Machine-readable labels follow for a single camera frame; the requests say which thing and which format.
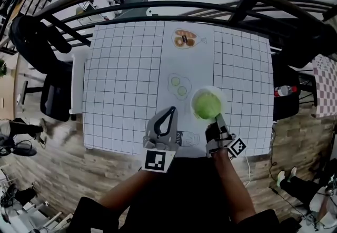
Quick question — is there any person's right forearm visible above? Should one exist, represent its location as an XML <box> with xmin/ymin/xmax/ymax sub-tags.
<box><xmin>212</xmin><ymin>149</ymin><xmax>256</xmax><ymax>224</ymax></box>

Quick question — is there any wooden cabinet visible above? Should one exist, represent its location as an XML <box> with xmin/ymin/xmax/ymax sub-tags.
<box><xmin>0</xmin><ymin>52</ymin><xmax>21</xmax><ymax>121</ymax></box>

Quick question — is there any white bowl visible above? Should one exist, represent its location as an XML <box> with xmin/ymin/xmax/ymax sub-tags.
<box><xmin>190</xmin><ymin>85</ymin><xmax>227</xmax><ymax>122</ymax></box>

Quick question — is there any purple checked table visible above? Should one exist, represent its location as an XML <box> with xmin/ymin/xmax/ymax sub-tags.
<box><xmin>312</xmin><ymin>54</ymin><xmax>337</xmax><ymax>119</ymax></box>

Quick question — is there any plastic bottle with red label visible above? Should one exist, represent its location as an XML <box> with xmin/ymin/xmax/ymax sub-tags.
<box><xmin>273</xmin><ymin>85</ymin><xmax>298</xmax><ymax>98</ymax></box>

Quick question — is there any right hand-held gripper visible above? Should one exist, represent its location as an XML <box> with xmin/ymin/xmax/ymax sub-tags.
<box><xmin>205</xmin><ymin>113</ymin><xmax>247</xmax><ymax>158</ymax></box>

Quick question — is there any person's left forearm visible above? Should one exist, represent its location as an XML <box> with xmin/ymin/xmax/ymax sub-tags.
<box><xmin>98</xmin><ymin>168</ymin><xmax>158</xmax><ymax>213</ymax></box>

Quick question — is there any white cable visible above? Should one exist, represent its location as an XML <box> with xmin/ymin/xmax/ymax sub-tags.
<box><xmin>246</xmin><ymin>157</ymin><xmax>252</xmax><ymax>188</ymax></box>

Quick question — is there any grid-patterned white tablecloth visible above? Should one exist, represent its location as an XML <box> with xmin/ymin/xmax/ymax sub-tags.
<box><xmin>82</xmin><ymin>20</ymin><xmax>275</xmax><ymax>159</ymax></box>

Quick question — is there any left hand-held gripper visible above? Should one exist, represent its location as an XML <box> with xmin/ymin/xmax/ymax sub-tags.
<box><xmin>141</xmin><ymin>106</ymin><xmax>180</xmax><ymax>174</ymax></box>

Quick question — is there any person's black clothing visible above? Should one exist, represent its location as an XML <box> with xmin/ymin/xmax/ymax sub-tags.
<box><xmin>68</xmin><ymin>157</ymin><xmax>302</xmax><ymax>233</ymax></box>

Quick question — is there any white metal frame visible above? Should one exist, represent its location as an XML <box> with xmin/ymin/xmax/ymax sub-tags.
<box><xmin>0</xmin><ymin>168</ymin><xmax>74</xmax><ymax>233</ymax></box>

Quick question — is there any black office chair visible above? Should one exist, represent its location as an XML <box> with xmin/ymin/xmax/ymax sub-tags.
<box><xmin>39</xmin><ymin>73</ymin><xmax>73</xmax><ymax>122</ymax></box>
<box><xmin>271</xmin><ymin>52</ymin><xmax>301</xmax><ymax>122</ymax></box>

